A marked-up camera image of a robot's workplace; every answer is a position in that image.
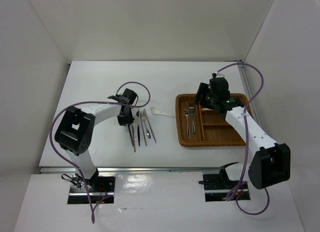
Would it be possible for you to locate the silver fork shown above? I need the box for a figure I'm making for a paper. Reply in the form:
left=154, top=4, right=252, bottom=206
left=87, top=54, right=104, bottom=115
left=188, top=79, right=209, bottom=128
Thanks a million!
left=189, top=106, right=196, bottom=134
left=140, top=111, right=151, bottom=139
left=184, top=104, right=191, bottom=139

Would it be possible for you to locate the copper knife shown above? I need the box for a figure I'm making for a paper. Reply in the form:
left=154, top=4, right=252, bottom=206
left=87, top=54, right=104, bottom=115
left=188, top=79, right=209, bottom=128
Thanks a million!
left=127, top=125, right=134, bottom=147

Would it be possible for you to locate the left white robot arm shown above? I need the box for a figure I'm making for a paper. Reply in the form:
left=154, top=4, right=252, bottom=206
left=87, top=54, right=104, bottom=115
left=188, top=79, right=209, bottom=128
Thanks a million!
left=54, top=89, right=138, bottom=191

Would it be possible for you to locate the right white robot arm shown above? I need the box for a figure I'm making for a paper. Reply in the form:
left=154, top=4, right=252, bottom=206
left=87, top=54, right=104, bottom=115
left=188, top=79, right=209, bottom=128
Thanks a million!
left=194, top=77, right=291, bottom=189

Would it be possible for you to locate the silver knife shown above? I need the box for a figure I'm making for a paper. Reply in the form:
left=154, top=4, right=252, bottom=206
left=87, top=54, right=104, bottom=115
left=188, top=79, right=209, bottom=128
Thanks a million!
left=143, top=109, right=157, bottom=143

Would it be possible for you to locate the brown wicker divided tray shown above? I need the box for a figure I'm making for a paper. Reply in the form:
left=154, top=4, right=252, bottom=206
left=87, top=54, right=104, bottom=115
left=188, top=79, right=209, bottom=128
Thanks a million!
left=175, top=94, right=245, bottom=147

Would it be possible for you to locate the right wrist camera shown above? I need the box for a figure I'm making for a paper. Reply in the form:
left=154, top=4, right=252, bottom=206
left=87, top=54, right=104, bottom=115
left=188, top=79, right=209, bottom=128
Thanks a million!
left=212, top=72, right=225, bottom=79

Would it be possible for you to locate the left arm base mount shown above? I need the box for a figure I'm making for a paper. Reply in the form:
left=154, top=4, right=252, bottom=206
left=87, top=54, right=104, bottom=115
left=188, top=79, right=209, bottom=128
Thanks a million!
left=61, top=173, right=116, bottom=204

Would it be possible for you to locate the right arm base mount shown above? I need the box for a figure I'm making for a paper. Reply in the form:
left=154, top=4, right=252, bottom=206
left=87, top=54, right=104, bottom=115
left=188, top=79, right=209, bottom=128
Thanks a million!
left=198, top=174, right=251, bottom=202

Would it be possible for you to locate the aluminium table rail front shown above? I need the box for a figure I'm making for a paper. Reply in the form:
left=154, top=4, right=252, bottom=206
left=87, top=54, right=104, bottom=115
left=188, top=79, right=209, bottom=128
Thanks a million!
left=39, top=167, right=220, bottom=174

